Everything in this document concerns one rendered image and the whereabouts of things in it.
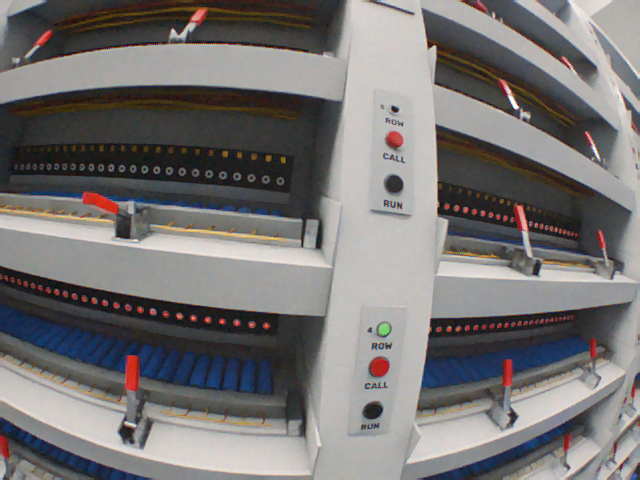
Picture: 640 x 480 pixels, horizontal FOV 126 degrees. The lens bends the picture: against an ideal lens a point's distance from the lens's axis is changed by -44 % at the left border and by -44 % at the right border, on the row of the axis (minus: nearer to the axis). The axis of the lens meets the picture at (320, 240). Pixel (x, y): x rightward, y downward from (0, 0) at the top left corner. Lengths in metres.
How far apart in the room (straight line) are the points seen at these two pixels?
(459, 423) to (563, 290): 0.22
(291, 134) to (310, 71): 0.20
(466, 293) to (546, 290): 0.14
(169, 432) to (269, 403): 0.11
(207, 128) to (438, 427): 0.53
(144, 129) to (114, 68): 0.20
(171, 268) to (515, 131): 0.41
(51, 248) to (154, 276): 0.12
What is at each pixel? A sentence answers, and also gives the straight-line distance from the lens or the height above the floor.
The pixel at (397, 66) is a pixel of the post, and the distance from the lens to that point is 0.33.
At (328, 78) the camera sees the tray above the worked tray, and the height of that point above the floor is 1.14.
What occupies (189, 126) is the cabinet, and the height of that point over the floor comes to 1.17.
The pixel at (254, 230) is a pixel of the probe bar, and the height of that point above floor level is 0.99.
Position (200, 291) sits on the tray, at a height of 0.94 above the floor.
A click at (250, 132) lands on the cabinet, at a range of 0.47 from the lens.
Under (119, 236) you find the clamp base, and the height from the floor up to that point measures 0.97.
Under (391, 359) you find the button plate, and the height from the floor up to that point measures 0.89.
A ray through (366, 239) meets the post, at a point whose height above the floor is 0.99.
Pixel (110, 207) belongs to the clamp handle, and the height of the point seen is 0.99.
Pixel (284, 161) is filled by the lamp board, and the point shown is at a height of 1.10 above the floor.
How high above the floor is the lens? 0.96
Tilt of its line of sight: 5 degrees up
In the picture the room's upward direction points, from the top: 5 degrees clockwise
